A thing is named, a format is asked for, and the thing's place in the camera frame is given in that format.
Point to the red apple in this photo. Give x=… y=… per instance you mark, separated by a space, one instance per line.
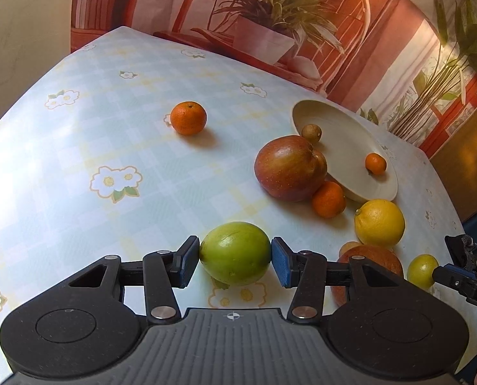
x=379 y=255
x=290 y=169

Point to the small brown longan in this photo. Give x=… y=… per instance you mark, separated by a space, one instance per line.
x=312 y=133

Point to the wooden headboard panel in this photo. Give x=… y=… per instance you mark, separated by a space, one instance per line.
x=456 y=164

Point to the tiny mandarin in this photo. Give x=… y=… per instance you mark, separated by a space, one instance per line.
x=375 y=164

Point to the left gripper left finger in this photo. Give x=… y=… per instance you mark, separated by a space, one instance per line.
x=162 y=272

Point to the yellow lemon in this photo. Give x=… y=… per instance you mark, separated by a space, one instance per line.
x=379 y=222

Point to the large green fruit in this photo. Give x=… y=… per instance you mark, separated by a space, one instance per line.
x=236 y=253

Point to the printed room backdrop cloth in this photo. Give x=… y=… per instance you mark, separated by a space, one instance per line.
x=409 y=65

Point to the cream round plate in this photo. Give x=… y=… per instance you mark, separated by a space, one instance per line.
x=345 y=144

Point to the floral checked tablecloth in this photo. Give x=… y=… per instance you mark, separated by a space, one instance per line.
x=90 y=164

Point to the small mandarin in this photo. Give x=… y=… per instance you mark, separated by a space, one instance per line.
x=329 y=200
x=188 y=118

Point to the small green lime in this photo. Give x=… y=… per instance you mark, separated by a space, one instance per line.
x=420 y=271

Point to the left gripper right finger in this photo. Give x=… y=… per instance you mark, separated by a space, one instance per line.
x=304 y=271

